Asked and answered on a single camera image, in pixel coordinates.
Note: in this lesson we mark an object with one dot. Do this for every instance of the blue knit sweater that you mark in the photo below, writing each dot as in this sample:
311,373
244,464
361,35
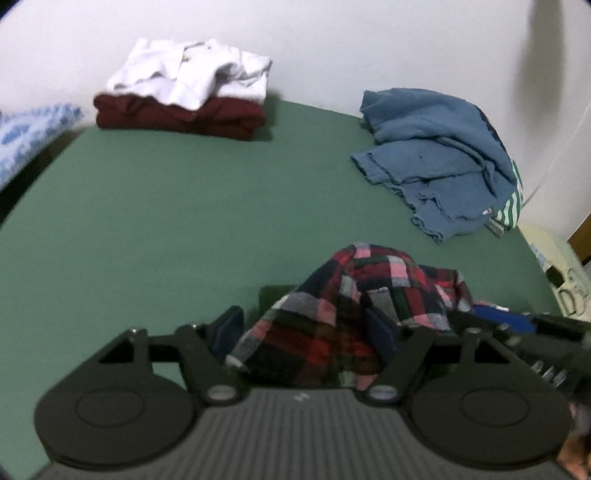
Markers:
434,147

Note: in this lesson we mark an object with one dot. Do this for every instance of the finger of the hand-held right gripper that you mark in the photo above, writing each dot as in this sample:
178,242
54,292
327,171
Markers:
503,321

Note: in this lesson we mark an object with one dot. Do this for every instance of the person's right hand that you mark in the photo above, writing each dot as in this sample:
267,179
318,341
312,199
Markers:
579,452

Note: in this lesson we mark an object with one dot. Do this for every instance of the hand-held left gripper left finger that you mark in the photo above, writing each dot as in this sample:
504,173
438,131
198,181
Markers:
228,325

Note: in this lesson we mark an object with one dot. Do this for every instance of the maroon folded garment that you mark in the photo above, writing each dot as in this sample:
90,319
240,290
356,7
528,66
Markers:
175,117

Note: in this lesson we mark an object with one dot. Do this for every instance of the green table cover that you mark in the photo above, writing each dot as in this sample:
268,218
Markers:
161,221

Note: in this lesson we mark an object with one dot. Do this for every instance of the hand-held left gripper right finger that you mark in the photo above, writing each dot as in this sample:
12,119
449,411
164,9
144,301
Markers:
385,334

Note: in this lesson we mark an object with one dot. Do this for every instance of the red plaid shirt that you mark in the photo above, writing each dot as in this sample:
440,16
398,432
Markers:
332,323

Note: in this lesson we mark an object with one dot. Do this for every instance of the blue white checkered cloth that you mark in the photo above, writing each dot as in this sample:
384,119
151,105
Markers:
32,134

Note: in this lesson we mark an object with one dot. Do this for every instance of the green white striped garment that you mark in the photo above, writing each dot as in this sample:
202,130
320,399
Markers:
510,210

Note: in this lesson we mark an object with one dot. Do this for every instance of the wooden frame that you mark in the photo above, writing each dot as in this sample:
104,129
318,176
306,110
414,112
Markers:
581,240

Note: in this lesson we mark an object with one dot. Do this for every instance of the cream fabric bag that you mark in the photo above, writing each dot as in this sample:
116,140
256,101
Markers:
563,267

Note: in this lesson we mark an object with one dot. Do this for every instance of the white shirt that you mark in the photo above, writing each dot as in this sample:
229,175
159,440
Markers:
184,69

